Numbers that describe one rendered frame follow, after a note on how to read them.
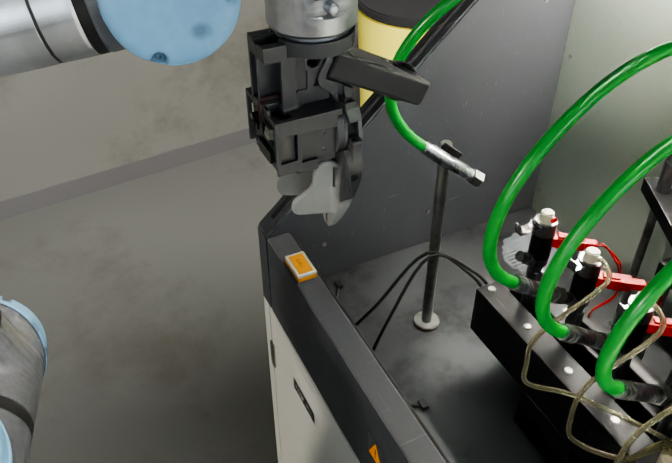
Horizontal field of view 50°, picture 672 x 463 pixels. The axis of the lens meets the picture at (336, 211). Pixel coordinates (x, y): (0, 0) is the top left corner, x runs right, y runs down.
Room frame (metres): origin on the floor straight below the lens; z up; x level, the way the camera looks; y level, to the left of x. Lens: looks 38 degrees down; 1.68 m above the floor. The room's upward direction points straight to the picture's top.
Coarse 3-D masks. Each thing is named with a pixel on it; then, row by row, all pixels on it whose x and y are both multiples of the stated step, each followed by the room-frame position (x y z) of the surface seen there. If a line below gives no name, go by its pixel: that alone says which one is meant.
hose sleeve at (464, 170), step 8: (432, 144) 0.77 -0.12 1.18; (424, 152) 0.76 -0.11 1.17; (432, 152) 0.76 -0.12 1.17; (440, 152) 0.77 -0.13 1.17; (440, 160) 0.76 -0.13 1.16; (448, 160) 0.76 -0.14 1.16; (456, 160) 0.77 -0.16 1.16; (448, 168) 0.76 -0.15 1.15; (456, 168) 0.76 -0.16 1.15; (464, 168) 0.77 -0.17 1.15; (472, 168) 0.77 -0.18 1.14; (464, 176) 0.76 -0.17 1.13; (472, 176) 0.76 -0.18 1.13
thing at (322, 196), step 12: (324, 168) 0.54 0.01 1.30; (336, 168) 0.54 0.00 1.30; (312, 180) 0.54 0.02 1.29; (324, 180) 0.54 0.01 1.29; (336, 180) 0.54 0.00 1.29; (312, 192) 0.53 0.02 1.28; (324, 192) 0.54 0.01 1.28; (336, 192) 0.54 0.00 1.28; (300, 204) 0.53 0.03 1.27; (312, 204) 0.53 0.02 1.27; (324, 204) 0.54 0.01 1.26; (336, 204) 0.54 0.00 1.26; (348, 204) 0.54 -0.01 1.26; (336, 216) 0.54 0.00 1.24
